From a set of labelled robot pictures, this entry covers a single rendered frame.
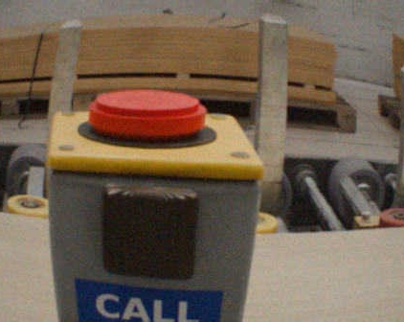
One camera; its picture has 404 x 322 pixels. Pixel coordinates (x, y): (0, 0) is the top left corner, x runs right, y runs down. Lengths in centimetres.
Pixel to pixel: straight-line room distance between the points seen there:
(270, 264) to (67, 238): 93
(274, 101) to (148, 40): 481
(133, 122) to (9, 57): 592
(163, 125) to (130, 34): 592
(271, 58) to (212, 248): 113
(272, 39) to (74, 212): 114
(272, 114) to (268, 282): 35
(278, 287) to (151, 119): 84
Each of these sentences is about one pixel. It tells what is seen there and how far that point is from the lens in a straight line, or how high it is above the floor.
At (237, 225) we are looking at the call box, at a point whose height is 120.
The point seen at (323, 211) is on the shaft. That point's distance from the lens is 185.
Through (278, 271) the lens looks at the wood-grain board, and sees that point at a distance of 127.
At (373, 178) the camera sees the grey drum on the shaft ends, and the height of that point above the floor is 84.
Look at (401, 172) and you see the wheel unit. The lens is 159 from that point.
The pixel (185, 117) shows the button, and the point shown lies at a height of 123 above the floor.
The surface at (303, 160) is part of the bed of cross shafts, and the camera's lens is 209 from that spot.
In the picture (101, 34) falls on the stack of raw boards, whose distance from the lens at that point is 629.
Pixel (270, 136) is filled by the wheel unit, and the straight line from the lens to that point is 152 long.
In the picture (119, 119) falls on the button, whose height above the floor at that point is 123.
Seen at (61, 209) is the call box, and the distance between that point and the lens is 37.
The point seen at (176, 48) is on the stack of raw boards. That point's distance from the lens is 633.
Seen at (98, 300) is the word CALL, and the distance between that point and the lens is 38.
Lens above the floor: 131
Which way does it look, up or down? 14 degrees down
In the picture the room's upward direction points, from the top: 4 degrees clockwise
